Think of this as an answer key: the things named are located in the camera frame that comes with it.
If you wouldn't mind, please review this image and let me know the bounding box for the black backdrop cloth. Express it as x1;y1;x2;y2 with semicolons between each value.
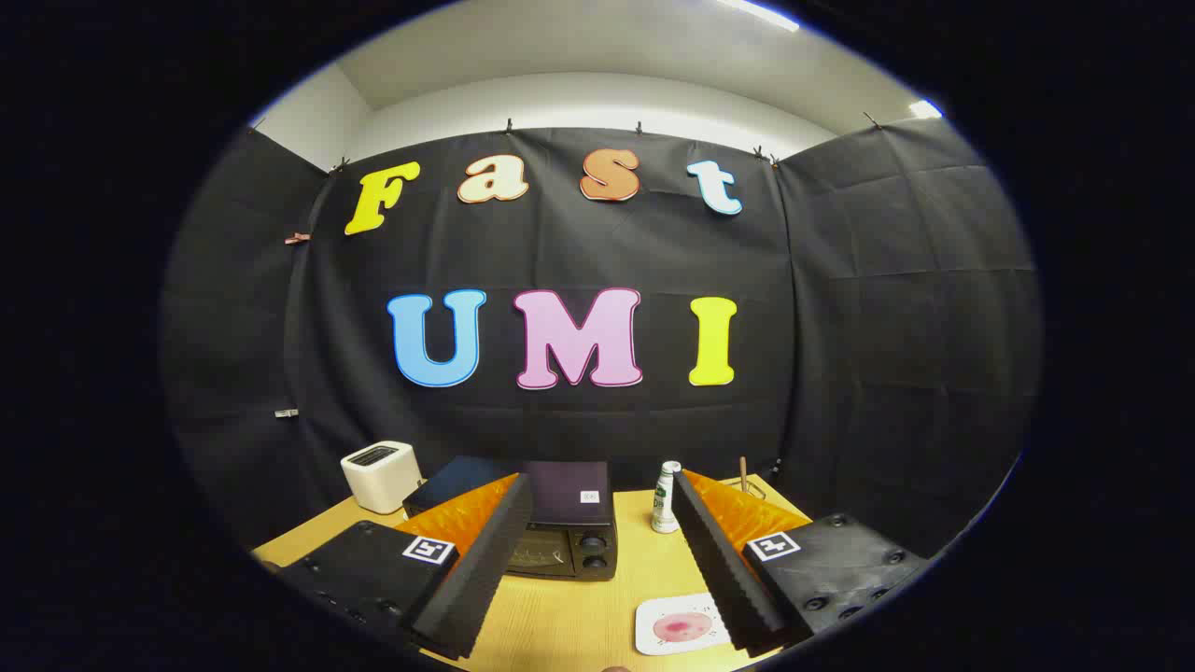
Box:
161;117;1042;561

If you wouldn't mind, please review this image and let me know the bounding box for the white plastic bottle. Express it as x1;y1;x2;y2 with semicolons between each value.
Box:
651;460;683;535

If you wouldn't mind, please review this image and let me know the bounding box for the white square plate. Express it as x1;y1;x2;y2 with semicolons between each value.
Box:
635;593;734;656

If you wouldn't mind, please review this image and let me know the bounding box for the white bread toaster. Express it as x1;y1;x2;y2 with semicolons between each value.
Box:
340;441;423;515

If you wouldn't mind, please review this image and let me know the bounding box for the black toaster oven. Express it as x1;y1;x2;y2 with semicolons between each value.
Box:
403;455;619;581

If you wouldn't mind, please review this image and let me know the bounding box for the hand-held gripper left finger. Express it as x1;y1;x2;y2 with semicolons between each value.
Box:
271;472;535;662

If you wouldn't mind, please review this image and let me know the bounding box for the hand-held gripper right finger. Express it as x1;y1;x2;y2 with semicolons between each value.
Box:
672;469;930;657

